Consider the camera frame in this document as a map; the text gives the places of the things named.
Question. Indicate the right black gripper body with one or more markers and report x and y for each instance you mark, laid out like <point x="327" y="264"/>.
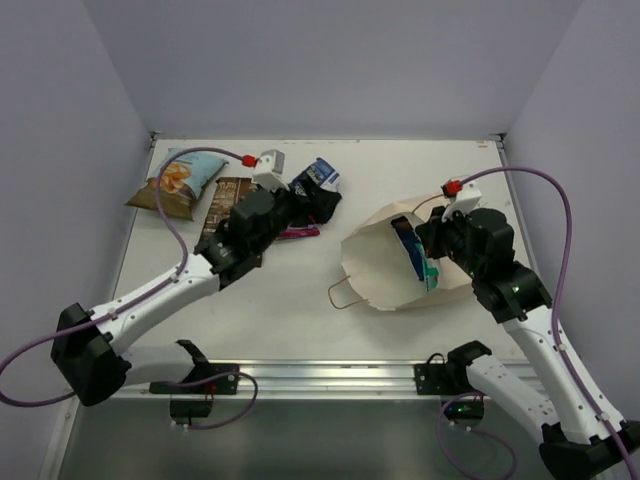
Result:
<point x="446" y="238"/>

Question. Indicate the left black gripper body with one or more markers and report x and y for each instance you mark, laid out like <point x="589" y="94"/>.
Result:
<point x="292" y="201"/>

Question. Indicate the navy kettle chips bag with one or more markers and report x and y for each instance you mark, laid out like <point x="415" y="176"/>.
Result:
<point x="319" y="181"/>

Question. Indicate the purple berry candy bag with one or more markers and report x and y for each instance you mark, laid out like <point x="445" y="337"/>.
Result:
<point x="293" y="232"/>

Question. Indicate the brown chocolate snack bag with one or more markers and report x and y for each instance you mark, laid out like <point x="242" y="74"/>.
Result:
<point x="228" y="192"/>

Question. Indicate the brown paper bag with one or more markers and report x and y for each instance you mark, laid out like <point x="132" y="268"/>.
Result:
<point x="377" y="267"/>

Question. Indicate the gold blue crisps bag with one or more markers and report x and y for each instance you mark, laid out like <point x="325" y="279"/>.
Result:
<point x="181" y="185"/>

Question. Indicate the green mint candy pack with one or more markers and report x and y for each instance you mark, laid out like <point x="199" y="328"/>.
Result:
<point x="429" y="274"/>

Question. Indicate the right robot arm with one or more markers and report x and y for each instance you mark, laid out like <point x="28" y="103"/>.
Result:
<point x="579" y="434"/>

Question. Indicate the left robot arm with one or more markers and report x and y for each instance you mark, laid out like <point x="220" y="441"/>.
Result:
<point x="90" y="345"/>

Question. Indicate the blue snack box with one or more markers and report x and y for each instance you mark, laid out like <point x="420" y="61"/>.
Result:
<point x="411" y="244"/>

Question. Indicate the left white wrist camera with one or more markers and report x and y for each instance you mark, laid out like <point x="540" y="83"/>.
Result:
<point x="269" y="169"/>

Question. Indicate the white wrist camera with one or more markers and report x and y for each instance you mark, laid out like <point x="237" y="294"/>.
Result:
<point x="463" y="198"/>
<point x="269" y="169"/>

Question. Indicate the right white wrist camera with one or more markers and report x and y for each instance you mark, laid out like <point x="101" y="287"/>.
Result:
<point x="463" y="198"/>

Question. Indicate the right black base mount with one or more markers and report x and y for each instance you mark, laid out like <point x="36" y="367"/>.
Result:
<point x="444" y="378"/>

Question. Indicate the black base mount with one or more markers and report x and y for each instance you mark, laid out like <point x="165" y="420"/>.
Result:
<point x="444" y="378"/>
<point x="205" y="381"/>

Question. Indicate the aluminium mounting rail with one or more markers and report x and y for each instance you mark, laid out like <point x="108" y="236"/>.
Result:
<point x="325" y="377"/>

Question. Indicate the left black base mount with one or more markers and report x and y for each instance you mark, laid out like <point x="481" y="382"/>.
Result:
<point x="205" y="381"/>

